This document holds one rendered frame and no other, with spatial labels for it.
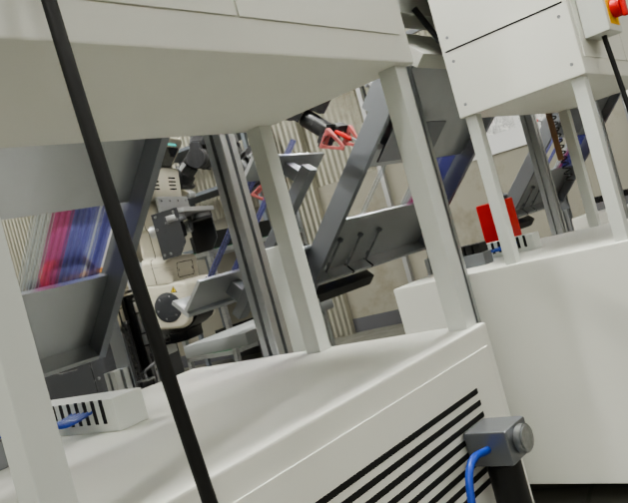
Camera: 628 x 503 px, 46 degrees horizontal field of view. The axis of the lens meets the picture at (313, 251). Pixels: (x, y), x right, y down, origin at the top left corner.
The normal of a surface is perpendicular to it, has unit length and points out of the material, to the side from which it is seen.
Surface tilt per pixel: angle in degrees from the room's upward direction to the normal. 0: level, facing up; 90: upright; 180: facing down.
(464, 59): 90
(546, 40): 90
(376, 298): 90
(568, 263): 90
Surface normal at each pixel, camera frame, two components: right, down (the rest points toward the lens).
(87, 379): -0.29, 0.08
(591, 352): -0.61, 0.17
